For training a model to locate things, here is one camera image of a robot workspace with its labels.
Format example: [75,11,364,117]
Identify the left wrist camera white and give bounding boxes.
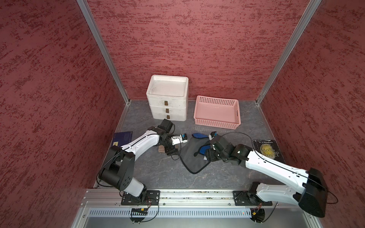
[171,134,188,145]

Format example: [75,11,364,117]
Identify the white three-drawer storage unit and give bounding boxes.
[146,75,189,121]

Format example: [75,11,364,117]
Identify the beige striped square dishcloth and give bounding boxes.
[158,145,165,154]

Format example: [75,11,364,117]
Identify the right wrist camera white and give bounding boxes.
[209,131,217,140]

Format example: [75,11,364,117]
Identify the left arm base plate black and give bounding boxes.
[120,190,161,206]

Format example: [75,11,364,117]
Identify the pink perforated plastic basket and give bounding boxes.
[194,96,241,130]

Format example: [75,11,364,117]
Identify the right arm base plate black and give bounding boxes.
[232,191,273,207]

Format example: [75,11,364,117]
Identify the right corner aluminium post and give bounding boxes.
[256,0,322,106]

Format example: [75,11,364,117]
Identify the purple book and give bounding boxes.
[112,131,133,147]

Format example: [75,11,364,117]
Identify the aluminium front rail frame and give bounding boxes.
[72,189,322,228]

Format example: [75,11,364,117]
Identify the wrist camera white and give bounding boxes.
[171,134,188,145]
[209,131,217,140]

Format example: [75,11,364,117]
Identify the corner aluminium post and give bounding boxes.
[256,0,322,106]
[77,0,130,105]

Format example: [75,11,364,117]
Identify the black book gold cover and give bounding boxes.
[253,139,286,163]

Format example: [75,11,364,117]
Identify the blue grey microfibre cloth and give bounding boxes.
[180,133,211,174]

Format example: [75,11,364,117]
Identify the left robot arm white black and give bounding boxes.
[98,119,187,202]

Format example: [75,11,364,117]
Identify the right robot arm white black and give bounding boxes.
[205,132,329,218]

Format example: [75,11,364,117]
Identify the left corner aluminium post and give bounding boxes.
[77,0,130,105]

